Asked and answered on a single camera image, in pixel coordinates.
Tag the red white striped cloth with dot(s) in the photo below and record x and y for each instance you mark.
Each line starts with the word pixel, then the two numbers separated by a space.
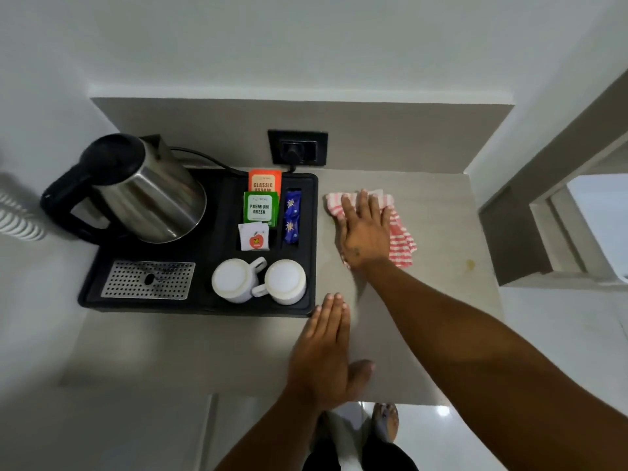
pixel 402 237

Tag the blue starred sachet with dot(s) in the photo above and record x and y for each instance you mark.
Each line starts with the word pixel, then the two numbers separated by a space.
pixel 291 232
pixel 293 204

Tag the person's black trousers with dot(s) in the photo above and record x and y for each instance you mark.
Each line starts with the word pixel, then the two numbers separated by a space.
pixel 353 456

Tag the person's right little finger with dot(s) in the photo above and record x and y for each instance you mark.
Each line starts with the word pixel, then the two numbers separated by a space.
pixel 386 221

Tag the person's left little finger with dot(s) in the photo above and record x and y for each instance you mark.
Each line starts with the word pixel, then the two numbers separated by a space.
pixel 306 333

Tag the black wall socket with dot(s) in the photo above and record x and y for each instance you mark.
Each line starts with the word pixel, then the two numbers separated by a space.
pixel 319 149

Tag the person's left forearm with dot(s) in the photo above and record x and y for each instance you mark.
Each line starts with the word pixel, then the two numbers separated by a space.
pixel 270 436

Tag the person's left hand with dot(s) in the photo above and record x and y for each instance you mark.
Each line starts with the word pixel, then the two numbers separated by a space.
pixel 321 367

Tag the person's left middle finger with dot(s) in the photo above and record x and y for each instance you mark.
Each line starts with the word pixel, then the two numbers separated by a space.
pixel 332 318

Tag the person's foot in sandal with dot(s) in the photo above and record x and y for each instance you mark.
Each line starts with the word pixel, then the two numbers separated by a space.
pixel 385 421

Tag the green tea bag packet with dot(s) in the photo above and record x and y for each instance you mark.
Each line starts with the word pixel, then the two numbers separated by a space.
pixel 260 209

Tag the perforated metal drip grate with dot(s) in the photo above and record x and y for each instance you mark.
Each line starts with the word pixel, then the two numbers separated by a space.
pixel 127 282

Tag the white packet with red apple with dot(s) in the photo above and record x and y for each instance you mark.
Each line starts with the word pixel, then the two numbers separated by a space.
pixel 253 238

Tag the person's right hand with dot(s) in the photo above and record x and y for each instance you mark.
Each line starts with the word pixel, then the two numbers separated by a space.
pixel 365 237

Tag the orange tea bag packet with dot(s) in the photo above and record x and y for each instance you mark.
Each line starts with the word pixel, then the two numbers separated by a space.
pixel 265 181

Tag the black plastic tray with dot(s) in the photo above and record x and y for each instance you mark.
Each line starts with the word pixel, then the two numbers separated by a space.
pixel 221 240

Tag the person's right forearm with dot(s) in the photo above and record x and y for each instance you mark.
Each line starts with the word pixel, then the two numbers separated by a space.
pixel 466 348

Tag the black power plug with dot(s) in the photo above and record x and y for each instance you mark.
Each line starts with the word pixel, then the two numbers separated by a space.
pixel 293 152

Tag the person's left thumb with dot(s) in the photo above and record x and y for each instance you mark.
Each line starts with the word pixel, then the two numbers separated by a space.
pixel 362 372

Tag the person's right middle finger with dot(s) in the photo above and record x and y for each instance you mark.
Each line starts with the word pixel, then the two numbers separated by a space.
pixel 363 205

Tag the grey window frame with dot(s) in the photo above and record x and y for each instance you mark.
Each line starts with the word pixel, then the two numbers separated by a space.
pixel 510 230

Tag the white ceramic cup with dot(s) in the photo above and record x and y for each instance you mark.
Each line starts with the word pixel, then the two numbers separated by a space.
pixel 285 282
pixel 230 279

